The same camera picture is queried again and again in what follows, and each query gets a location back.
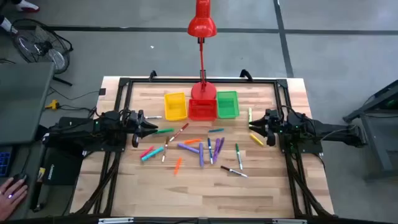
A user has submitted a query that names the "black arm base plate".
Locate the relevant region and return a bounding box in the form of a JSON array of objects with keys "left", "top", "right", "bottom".
[
  {"left": 81, "top": 136, "right": 127, "bottom": 154},
  {"left": 279, "top": 136, "right": 324, "bottom": 154}
]

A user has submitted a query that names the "yellow cable connector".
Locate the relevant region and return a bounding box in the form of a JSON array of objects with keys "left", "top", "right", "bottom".
[{"left": 44, "top": 99, "right": 61, "bottom": 111}]

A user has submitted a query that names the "blue Expo marker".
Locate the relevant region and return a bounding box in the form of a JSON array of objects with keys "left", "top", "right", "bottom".
[{"left": 207, "top": 137, "right": 214, "bottom": 165}]

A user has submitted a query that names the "grey metal table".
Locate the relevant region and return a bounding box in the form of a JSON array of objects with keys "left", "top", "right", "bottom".
[{"left": 342, "top": 79, "right": 398, "bottom": 182}]

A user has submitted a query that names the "green Expo marker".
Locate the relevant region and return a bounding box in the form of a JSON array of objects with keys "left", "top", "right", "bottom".
[{"left": 234, "top": 142, "right": 243, "bottom": 170}]

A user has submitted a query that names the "large grey flat panel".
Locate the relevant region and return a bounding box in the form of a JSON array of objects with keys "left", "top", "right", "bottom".
[{"left": 0, "top": 62, "right": 56, "bottom": 146}]

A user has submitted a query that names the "yellow plastic basket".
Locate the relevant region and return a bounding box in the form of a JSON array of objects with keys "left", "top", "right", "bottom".
[{"left": 164, "top": 91, "right": 188, "bottom": 121}]

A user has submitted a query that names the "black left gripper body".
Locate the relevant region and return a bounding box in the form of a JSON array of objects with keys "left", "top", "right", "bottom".
[{"left": 127, "top": 109, "right": 146, "bottom": 149}]

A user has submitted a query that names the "backlit computer keyboard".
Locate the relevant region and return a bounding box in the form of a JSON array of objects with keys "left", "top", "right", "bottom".
[{"left": 0, "top": 146, "right": 14, "bottom": 178}]

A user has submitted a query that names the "black computer mouse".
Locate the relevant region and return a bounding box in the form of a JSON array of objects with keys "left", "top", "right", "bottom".
[{"left": 11, "top": 173, "right": 28, "bottom": 187}]

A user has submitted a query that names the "yellow slim highlighter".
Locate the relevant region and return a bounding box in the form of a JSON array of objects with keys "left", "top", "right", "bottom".
[{"left": 249, "top": 133, "right": 264, "bottom": 147}]

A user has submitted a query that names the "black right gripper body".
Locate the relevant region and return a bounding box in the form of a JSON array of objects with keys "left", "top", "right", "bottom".
[{"left": 266, "top": 109, "right": 282, "bottom": 147}]

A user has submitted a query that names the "red desk lamp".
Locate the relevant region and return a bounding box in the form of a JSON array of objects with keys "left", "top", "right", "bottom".
[{"left": 187, "top": 0, "right": 218, "bottom": 100}]

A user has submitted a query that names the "black floor fan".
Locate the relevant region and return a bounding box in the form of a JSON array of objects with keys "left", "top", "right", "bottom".
[{"left": 10, "top": 17, "right": 75, "bottom": 87}]

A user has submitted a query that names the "green plastic basket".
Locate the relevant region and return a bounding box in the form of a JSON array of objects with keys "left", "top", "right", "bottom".
[{"left": 216, "top": 90, "right": 241, "bottom": 119}]

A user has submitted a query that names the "black Expo marker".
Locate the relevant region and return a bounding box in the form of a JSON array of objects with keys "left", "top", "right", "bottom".
[{"left": 220, "top": 165, "right": 249, "bottom": 179}]

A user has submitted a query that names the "black flat box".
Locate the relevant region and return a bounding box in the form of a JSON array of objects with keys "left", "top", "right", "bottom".
[{"left": 42, "top": 148, "right": 84, "bottom": 187}]

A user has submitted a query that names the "silver metal bracket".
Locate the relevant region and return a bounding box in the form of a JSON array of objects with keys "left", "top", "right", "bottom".
[
  {"left": 98, "top": 217, "right": 135, "bottom": 224},
  {"left": 272, "top": 218, "right": 308, "bottom": 224}
]

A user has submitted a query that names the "red plastic basket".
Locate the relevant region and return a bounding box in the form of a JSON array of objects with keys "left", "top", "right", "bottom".
[{"left": 187, "top": 98, "right": 218, "bottom": 121}]

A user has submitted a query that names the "person's hand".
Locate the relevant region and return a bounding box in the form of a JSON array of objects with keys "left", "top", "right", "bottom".
[{"left": 0, "top": 177, "right": 29, "bottom": 222}]

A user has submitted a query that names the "person's foot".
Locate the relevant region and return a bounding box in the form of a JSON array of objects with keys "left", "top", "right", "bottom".
[
  {"left": 14, "top": 0, "right": 40, "bottom": 14},
  {"left": 0, "top": 14, "right": 15, "bottom": 34}
]

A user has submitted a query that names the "grey side desk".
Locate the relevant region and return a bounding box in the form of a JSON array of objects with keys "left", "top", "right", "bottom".
[{"left": 0, "top": 140, "right": 48, "bottom": 222}]

